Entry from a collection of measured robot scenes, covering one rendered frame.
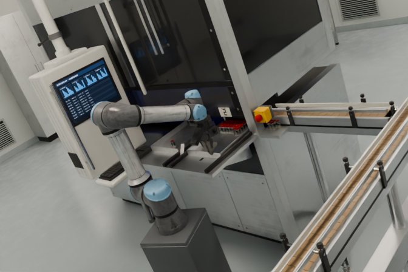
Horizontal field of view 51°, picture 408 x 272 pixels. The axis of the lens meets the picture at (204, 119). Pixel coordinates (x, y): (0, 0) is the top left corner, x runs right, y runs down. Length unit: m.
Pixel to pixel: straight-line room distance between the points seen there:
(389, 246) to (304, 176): 0.96
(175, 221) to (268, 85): 0.95
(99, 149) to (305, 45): 1.48
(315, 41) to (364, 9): 4.16
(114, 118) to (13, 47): 5.33
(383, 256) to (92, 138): 1.85
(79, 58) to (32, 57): 4.33
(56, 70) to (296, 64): 1.46
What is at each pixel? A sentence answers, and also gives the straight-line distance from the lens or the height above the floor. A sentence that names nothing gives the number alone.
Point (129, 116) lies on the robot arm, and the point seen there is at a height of 1.37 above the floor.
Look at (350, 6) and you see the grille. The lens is 7.11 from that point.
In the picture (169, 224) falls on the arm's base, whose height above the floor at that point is 0.84.
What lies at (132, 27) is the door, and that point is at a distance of 2.77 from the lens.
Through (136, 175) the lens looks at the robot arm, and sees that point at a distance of 2.05.
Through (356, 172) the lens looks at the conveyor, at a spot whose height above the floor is 0.93.
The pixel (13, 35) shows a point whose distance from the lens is 7.12.
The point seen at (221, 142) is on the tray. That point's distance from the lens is 2.47.
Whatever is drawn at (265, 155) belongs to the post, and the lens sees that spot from 2.47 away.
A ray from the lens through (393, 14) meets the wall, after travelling 6.93.
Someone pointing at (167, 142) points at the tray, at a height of 0.88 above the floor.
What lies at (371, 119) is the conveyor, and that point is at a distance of 2.15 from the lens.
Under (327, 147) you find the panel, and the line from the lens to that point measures 3.03.
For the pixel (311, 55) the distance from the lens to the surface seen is 2.86.
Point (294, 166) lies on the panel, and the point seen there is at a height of 0.53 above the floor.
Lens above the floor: 1.88
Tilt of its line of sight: 20 degrees down
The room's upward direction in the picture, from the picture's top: 21 degrees counter-clockwise
